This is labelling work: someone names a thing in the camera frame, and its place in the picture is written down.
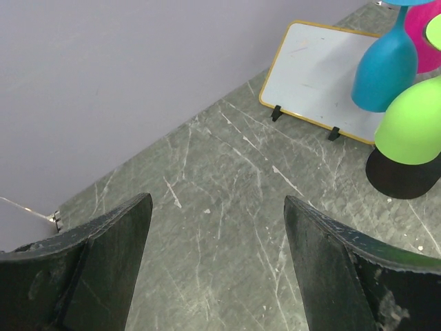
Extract pink plastic wine glass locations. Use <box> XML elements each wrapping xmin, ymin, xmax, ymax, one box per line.
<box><xmin>404</xmin><ymin>1</ymin><xmax>440</xmax><ymax>74</ymax></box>

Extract green plastic wine glass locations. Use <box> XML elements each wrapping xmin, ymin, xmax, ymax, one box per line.
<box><xmin>373</xmin><ymin>13</ymin><xmax>441</xmax><ymax>166</ymax></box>

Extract yellow framed whiteboard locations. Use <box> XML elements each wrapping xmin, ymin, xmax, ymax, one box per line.
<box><xmin>258</xmin><ymin>21</ymin><xmax>383</xmax><ymax>145</ymax></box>

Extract blue plastic wine glass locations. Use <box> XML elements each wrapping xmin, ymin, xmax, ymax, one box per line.
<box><xmin>351</xmin><ymin>1</ymin><xmax>432</xmax><ymax>112</ymax></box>

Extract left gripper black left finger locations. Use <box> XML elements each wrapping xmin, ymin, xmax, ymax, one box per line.
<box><xmin>1</xmin><ymin>193</ymin><xmax>152</xmax><ymax>330</ymax></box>

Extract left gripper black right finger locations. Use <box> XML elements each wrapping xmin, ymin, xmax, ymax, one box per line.
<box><xmin>284</xmin><ymin>196</ymin><xmax>440</xmax><ymax>330</ymax></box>

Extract copper wire wine glass rack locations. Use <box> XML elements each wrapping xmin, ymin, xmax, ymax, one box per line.
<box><xmin>365</xmin><ymin>148</ymin><xmax>440</xmax><ymax>199</ymax></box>

